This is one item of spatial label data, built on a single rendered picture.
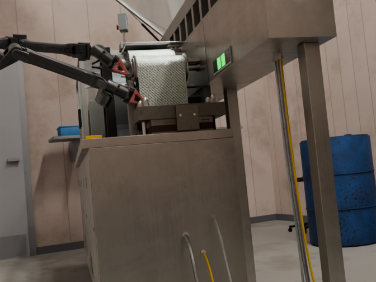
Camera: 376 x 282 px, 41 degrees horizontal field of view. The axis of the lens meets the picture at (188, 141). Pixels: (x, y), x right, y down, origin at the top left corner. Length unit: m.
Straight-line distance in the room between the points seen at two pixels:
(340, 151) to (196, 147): 2.29
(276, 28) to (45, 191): 4.35
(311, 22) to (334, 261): 0.82
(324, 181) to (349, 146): 2.52
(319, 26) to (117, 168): 0.97
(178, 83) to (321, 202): 1.00
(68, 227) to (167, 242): 3.70
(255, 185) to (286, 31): 5.00
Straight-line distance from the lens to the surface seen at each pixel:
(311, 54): 1.85
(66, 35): 6.05
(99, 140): 2.11
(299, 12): 1.79
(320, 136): 1.81
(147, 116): 2.21
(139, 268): 2.15
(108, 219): 2.11
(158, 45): 2.82
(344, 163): 4.31
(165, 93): 2.44
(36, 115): 5.79
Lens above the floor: 0.72
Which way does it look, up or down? 4 degrees up
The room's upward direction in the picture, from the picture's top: 5 degrees counter-clockwise
